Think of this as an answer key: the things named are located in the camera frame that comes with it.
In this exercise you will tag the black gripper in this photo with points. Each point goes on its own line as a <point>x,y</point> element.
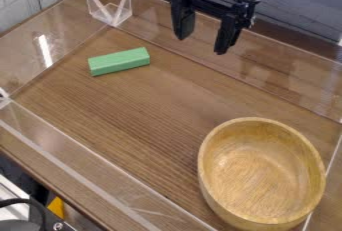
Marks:
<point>183,18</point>

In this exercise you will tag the green rectangular block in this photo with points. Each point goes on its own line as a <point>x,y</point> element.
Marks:
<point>117,61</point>

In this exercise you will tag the brown wooden bowl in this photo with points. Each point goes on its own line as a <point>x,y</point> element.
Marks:
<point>260,174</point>

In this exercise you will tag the black and yellow device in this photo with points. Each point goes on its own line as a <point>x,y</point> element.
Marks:
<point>25,204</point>

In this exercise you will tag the clear acrylic corner bracket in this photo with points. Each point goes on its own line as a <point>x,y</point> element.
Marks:
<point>109,13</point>

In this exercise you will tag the clear acrylic tray wall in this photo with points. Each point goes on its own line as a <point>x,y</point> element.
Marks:
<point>117,158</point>

